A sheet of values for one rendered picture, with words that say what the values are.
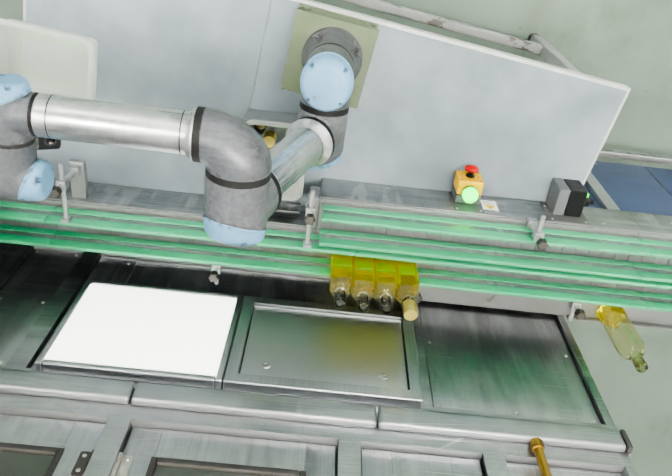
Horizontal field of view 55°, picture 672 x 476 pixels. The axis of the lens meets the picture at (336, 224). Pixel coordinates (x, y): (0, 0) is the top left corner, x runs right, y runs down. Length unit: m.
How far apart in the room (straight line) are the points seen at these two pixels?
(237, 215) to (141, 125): 0.22
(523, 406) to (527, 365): 0.16
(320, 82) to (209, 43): 0.43
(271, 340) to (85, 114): 0.79
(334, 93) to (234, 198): 0.43
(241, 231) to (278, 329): 0.59
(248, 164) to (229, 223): 0.12
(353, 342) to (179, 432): 0.49
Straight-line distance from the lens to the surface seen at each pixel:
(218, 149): 1.11
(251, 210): 1.15
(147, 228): 1.80
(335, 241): 1.74
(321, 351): 1.66
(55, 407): 1.59
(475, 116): 1.83
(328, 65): 1.45
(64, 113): 1.17
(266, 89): 1.79
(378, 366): 1.65
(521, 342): 1.91
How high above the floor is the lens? 2.44
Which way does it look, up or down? 61 degrees down
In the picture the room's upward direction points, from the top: 177 degrees counter-clockwise
